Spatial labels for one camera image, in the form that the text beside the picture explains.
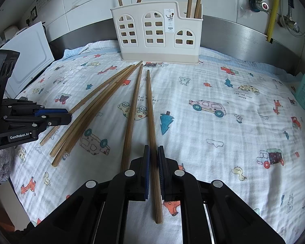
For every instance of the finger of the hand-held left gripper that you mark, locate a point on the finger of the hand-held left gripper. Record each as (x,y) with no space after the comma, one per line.
(58,120)
(53,111)

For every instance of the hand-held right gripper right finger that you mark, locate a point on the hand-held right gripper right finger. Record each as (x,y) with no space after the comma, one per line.
(160,172)

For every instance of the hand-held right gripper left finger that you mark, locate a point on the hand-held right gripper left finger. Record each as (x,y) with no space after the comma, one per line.
(147,172)

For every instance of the spread of wooden chopsticks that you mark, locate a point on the spread of wooden chopsticks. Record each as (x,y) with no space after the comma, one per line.
(133,114)

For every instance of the beige plastic chopstick holder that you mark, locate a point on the beige plastic chopstick holder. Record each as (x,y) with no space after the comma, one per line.
(155,56)

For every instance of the white microwave oven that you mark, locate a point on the white microwave oven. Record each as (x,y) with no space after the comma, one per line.
(28,56)

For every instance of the printed white muslin cloth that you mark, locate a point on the printed white muslin cloth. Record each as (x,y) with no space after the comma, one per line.
(193,183)

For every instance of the beige lid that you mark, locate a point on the beige lid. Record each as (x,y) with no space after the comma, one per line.
(11,31)

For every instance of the metal water valve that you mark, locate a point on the metal water valve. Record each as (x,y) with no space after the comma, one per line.
(291,25)
(259,5)

